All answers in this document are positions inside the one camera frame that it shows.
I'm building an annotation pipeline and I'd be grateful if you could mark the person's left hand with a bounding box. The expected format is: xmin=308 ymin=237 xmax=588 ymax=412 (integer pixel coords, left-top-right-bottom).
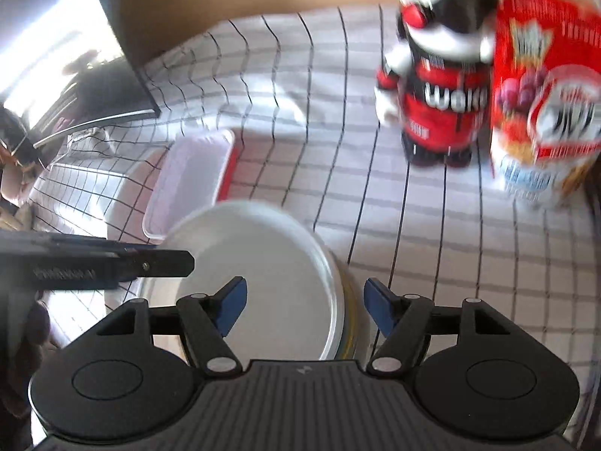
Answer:
xmin=12 ymin=300 xmax=53 ymax=414

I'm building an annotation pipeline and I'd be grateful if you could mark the red and white cereal bag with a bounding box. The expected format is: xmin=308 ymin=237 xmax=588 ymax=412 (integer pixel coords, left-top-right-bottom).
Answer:
xmin=487 ymin=0 xmax=601 ymax=208

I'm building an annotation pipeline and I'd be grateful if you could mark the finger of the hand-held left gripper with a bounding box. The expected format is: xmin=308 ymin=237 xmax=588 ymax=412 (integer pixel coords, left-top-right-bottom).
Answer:
xmin=107 ymin=242 xmax=196 ymax=280

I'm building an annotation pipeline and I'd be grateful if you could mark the red and black mascot figure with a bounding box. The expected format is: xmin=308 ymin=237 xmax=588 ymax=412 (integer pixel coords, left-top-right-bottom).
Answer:
xmin=374 ymin=0 xmax=502 ymax=169

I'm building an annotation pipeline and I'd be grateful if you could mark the dark monitor screen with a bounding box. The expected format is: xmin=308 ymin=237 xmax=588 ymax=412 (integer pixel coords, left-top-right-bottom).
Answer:
xmin=0 ymin=0 xmax=163 ymax=148

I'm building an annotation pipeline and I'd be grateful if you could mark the pink plastic container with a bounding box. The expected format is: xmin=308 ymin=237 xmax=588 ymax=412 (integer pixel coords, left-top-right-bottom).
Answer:
xmin=142 ymin=129 xmax=236 ymax=241

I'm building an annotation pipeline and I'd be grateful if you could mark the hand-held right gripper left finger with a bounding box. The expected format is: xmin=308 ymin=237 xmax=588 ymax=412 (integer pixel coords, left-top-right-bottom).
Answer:
xmin=96 ymin=276 xmax=249 ymax=377

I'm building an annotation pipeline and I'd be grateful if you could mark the white black-checked cloth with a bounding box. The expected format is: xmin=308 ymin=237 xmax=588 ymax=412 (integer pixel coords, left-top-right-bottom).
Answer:
xmin=28 ymin=4 xmax=601 ymax=372

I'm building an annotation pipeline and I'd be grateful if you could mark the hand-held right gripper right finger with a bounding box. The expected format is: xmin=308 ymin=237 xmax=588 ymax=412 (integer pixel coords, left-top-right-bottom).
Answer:
xmin=364 ymin=278 xmax=513 ymax=377

